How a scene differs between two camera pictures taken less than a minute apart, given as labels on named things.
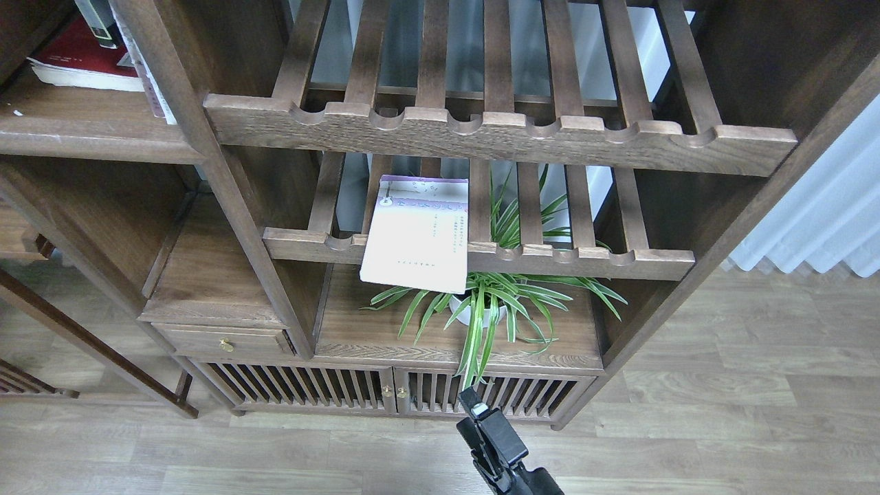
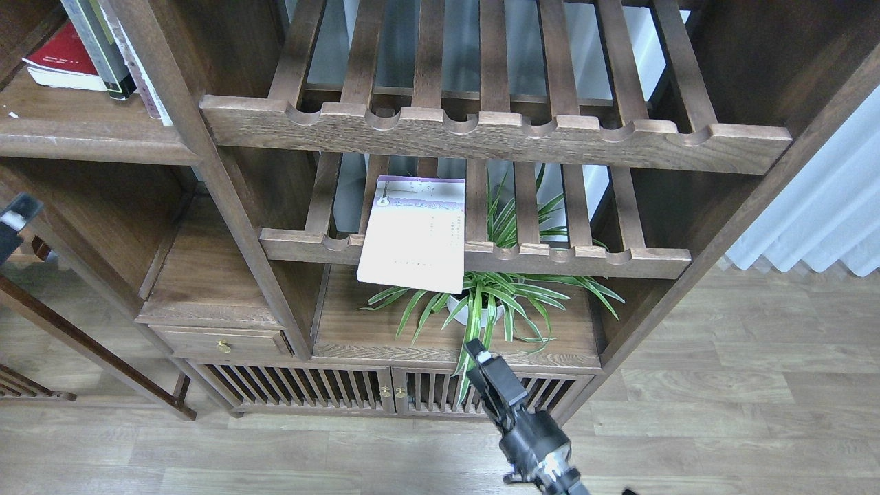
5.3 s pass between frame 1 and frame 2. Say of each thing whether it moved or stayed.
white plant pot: stayed
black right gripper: moved
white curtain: stayed
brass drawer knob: stayed
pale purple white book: stayed
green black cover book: moved
